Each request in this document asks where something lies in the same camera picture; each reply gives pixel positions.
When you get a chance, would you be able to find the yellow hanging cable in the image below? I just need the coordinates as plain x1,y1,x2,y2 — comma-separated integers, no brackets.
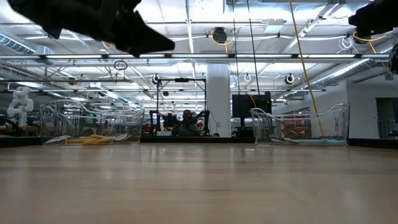
288,0,326,138

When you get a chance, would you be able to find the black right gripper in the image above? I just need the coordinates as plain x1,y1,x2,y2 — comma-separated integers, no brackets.
348,0,398,35

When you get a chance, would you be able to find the long ceiling light strip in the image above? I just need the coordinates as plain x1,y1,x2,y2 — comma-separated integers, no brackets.
0,53,398,60

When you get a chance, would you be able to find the red cabinet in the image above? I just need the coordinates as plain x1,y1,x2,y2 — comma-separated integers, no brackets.
280,117,309,139

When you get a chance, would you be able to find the distant black gantry frame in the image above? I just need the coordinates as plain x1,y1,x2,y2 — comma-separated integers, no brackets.
156,77,208,137

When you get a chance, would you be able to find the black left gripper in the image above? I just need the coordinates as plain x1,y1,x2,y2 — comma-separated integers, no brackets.
7,0,176,58

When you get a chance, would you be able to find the person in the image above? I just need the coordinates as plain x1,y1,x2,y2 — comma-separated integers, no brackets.
174,109,201,137

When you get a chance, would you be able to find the white pillar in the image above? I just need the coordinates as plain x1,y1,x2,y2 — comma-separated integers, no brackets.
206,63,233,138

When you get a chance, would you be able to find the silver ceiling duct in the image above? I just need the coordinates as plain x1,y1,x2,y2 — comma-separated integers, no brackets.
306,57,379,90

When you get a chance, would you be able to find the black ceiling cable reel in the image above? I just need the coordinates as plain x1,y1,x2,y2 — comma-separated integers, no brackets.
353,30,373,45
211,27,229,45

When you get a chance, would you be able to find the thin black hanging cable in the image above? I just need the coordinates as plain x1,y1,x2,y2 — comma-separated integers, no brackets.
232,0,241,96

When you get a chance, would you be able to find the black monitor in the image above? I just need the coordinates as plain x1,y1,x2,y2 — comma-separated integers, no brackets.
231,94,273,138

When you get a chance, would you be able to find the clear plastic bin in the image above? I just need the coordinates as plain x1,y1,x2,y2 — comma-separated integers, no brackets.
250,102,351,147
39,99,146,146

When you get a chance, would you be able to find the ribbed ceiling duct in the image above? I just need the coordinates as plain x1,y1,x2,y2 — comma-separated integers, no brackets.
0,30,55,57

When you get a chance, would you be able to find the hanging black cable loop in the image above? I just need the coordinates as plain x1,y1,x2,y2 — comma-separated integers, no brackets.
113,60,129,78

